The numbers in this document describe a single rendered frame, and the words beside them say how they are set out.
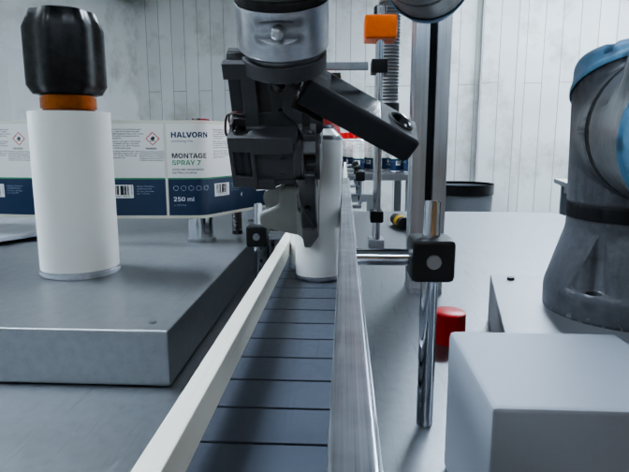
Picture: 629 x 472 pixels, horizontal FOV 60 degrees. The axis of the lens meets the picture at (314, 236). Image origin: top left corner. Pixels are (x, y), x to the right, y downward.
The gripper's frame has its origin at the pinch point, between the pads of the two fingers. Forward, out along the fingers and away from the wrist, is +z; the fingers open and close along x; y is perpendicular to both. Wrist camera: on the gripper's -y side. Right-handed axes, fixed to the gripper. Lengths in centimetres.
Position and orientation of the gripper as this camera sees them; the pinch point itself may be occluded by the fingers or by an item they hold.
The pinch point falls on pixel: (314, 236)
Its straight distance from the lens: 58.7
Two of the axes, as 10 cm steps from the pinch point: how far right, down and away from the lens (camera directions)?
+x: -0.5, 6.4, -7.7
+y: -10.0, -0.1, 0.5
